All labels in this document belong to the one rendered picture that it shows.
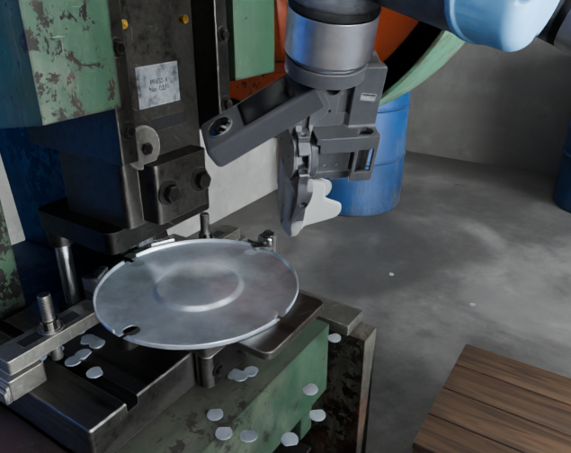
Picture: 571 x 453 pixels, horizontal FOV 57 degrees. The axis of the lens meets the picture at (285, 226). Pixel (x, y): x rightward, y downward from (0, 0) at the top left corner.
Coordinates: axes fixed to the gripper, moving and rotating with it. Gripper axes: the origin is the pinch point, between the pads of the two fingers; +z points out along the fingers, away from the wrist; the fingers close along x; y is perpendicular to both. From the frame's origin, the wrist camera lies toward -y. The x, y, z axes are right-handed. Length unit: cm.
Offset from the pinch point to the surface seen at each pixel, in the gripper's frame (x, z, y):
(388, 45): 32.1, -5.5, 23.5
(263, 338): -4.0, 15.2, -2.4
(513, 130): 217, 146, 220
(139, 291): 9.9, 19.8, -17.4
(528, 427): -5, 60, 55
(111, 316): 4.7, 18.0, -21.1
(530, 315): 57, 119, 121
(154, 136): 17.0, -1.5, -13.2
